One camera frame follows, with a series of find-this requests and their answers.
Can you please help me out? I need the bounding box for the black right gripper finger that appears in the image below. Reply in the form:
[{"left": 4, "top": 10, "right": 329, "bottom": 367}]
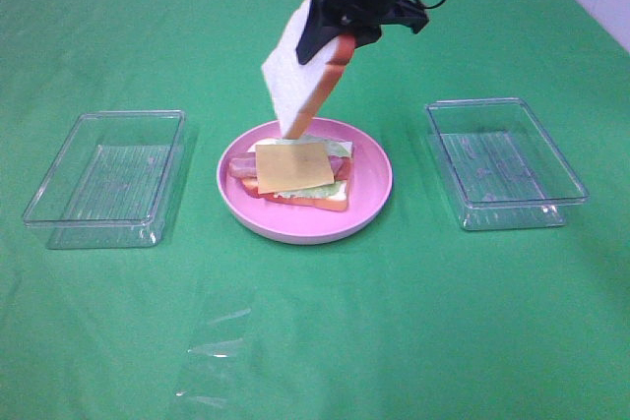
[
  {"left": 295, "top": 0, "right": 344, "bottom": 65},
  {"left": 352, "top": 26, "right": 382, "bottom": 48}
]

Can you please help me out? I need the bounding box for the bacon strip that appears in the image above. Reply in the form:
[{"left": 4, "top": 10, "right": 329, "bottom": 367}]
[
  {"left": 329, "top": 155, "right": 352, "bottom": 181},
  {"left": 228, "top": 152, "right": 257, "bottom": 179}
]

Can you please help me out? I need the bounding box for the yellow cheese slice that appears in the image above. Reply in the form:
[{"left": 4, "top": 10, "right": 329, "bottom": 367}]
[{"left": 255, "top": 143, "right": 335, "bottom": 194}]

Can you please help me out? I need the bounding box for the green lettuce leaf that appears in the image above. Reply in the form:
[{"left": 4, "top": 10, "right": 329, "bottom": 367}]
[{"left": 248, "top": 135, "right": 353, "bottom": 201}]

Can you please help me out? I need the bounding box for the bread slice with brown crust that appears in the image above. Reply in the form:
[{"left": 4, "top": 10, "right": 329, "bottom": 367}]
[{"left": 239, "top": 137, "right": 355, "bottom": 212}]

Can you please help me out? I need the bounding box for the pink round plate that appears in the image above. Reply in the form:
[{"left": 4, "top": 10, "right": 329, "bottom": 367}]
[{"left": 217, "top": 118, "right": 393, "bottom": 245}]

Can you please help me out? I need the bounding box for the clear right plastic container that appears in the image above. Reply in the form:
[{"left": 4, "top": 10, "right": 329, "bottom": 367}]
[{"left": 425, "top": 97, "right": 589, "bottom": 231}]

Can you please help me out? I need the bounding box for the clear plastic container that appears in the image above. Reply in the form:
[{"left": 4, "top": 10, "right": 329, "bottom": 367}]
[
  {"left": 23, "top": 110, "right": 186, "bottom": 250},
  {"left": 425, "top": 97, "right": 589, "bottom": 231}
]

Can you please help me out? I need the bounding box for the clear left plastic container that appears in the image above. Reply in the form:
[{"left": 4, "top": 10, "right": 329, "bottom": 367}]
[{"left": 23, "top": 110, "right": 186, "bottom": 250}]

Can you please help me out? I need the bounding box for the green tablecloth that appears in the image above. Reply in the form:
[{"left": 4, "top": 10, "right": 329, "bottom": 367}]
[{"left": 1, "top": 0, "right": 629, "bottom": 419}]

